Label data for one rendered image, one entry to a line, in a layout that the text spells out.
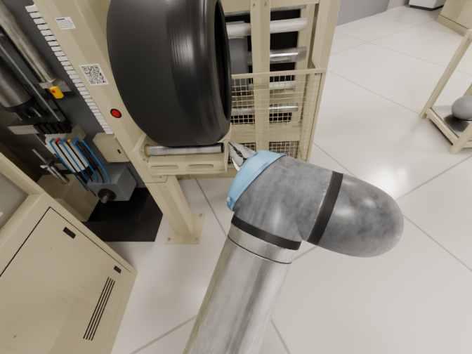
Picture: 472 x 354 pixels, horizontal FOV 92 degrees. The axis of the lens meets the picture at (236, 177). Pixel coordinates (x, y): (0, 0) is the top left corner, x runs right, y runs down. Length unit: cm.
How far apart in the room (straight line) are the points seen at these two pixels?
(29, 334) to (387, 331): 163
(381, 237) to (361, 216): 5
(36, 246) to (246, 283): 95
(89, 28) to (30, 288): 93
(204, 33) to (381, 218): 60
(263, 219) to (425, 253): 170
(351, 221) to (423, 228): 176
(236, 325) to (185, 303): 128
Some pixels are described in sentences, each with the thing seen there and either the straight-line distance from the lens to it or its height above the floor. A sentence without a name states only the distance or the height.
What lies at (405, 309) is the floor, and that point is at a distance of 176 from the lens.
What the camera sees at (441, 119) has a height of 13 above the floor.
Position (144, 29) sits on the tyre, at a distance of 74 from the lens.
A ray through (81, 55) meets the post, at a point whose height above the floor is 129.
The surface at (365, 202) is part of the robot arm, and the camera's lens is 34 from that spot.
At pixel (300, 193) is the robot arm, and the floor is 128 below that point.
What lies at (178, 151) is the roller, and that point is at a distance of 101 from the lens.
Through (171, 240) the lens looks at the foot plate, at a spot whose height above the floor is 1.
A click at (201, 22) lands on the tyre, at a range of 73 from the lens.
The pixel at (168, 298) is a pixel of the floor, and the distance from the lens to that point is 169.
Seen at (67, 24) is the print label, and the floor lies 138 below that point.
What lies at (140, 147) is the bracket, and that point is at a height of 95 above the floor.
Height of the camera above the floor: 153
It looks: 48 degrees down
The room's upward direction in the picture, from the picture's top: 8 degrees counter-clockwise
